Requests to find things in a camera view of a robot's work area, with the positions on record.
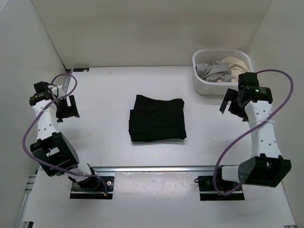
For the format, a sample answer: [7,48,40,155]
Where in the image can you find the black trousers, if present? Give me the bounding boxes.
[129,95,187,143]

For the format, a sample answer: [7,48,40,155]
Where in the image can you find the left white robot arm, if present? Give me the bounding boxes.
[29,82,100,190]

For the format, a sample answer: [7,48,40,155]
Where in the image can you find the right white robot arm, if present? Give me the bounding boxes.
[213,72,294,191]

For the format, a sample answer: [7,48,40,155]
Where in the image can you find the beige garment in basket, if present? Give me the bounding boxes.
[221,57,249,83]

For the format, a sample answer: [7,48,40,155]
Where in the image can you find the grey garment in basket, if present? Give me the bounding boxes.
[195,61,232,83]

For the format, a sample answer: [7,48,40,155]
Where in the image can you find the white plastic laundry basket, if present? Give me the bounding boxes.
[192,49,254,95]

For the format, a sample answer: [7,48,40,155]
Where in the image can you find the dark label sticker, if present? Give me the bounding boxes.
[73,68,89,72]

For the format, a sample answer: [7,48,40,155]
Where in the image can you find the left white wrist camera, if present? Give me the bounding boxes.
[50,85,65,98]

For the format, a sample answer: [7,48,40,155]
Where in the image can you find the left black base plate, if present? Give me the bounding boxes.
[70,173,115,200]

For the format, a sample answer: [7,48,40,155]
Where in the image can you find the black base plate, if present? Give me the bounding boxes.
[194,176,245,201]
[70,173,115,200]

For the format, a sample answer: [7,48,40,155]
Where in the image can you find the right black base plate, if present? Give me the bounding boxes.
[194,176,245,201]

